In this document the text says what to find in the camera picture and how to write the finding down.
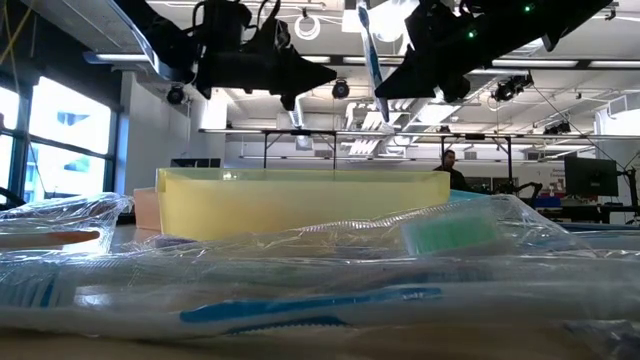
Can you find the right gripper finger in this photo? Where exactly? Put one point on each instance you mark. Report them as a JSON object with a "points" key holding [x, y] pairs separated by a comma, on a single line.
{"points": [[450, 90], [412, 67]]}

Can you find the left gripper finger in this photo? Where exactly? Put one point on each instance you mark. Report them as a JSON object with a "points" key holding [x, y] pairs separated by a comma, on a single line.
{"points": [[305, 67], [295, 86]]}

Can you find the black background robot arm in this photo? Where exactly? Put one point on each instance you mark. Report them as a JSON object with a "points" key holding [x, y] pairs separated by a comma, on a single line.
{"points": [[530, 187]]}

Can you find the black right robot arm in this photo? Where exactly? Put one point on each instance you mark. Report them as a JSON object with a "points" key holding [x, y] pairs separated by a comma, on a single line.
{"points": [[550, 20]]}

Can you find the black ceiling spotlight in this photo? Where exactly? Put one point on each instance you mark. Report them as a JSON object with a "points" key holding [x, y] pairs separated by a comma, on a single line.
{"points": [[505, 90], [557, 128], [175, 94], [340, 89]]}

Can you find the rig overhead light bar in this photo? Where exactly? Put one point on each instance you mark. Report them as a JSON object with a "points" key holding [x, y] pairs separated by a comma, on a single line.
{"points": [[535, 63]]}

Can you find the person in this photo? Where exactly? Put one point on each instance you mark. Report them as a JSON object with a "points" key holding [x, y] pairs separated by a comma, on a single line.
{"points": [[452, 177]]}

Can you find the teal translucent plastic bin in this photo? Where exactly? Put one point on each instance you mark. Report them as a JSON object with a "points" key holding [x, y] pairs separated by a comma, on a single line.
{"points": [[462, 196]]}

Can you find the yellow translucent plastic bin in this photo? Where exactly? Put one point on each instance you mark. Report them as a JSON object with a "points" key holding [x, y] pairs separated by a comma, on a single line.
{"points": [[300, 205]]}

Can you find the green toothbrush in clear wrapper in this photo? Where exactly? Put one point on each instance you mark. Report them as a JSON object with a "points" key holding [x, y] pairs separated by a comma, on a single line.
{"points": [[450, 232]]}

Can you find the black computer monitor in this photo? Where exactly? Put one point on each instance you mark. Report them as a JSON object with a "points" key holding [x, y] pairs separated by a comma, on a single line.
{"points": [[590, 175]]}

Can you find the orange translucent plastic bin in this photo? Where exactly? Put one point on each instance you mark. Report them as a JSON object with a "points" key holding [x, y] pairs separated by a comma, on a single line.
{"points": [[146, 210]]}

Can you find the black background desk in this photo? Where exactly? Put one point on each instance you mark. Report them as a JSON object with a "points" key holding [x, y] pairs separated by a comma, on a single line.
{"points": [[590, 212]]}

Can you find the purple toothbrush in clear wrapper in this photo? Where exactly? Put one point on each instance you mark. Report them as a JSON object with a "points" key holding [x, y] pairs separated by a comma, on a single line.
{"points": [[170, 242]]}

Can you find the orange toothbrush in clear wrapper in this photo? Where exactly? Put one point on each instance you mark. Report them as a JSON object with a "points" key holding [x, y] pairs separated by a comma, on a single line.
{"points": [[50, 239]]}

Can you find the black background rig frame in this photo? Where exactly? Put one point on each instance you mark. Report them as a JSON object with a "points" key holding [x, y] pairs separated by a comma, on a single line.
{"points": [[300, 132]]}

